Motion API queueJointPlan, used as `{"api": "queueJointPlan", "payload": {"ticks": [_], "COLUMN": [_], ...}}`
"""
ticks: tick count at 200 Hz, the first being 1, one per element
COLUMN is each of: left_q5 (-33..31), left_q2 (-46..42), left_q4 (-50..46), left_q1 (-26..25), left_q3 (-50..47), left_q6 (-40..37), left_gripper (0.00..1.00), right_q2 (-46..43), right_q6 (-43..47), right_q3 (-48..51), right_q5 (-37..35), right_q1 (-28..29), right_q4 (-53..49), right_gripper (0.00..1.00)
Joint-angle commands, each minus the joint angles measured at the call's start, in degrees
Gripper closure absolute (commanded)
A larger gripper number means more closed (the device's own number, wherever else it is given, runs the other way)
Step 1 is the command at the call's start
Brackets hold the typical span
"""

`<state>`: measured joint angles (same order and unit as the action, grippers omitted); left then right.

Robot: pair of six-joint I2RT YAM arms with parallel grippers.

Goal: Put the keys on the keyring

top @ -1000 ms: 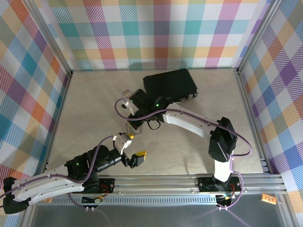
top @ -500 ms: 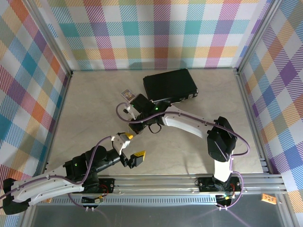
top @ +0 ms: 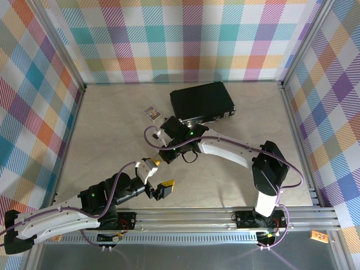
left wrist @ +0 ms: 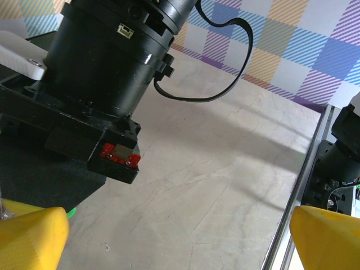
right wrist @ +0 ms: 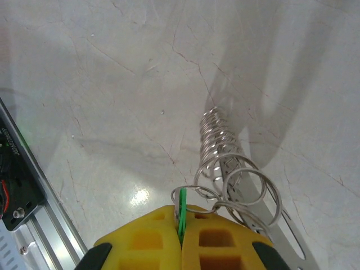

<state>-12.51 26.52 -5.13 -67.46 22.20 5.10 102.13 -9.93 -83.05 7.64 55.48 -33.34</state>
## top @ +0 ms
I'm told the aluminium frame rail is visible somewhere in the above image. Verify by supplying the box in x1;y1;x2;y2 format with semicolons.
30;206;341;234

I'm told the aluminium side rail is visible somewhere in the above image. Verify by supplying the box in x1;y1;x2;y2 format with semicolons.
280;83;321;208
52;84;88;203

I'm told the grey metal sheet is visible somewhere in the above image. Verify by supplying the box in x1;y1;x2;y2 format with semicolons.
24;230;347;270

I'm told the aluminium frame post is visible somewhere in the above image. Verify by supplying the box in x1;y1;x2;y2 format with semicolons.
281;0;337;88
28;0;87;91

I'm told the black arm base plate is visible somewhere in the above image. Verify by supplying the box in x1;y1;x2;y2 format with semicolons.
235;210;289;230
112;212;138;232

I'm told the small wired connector board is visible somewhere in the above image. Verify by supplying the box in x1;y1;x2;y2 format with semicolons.
97;232;126;243
257;230;279;240

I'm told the black briefcase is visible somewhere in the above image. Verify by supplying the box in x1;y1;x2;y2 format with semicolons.
169;81;236;126

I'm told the grey slotted cable duct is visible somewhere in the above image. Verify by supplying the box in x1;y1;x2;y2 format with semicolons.
60;232;285;245

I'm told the small printed card box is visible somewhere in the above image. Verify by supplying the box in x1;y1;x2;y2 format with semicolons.
143;105;163;122

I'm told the thin black cable loop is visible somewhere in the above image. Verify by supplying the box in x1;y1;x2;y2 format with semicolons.
179;150;199;164

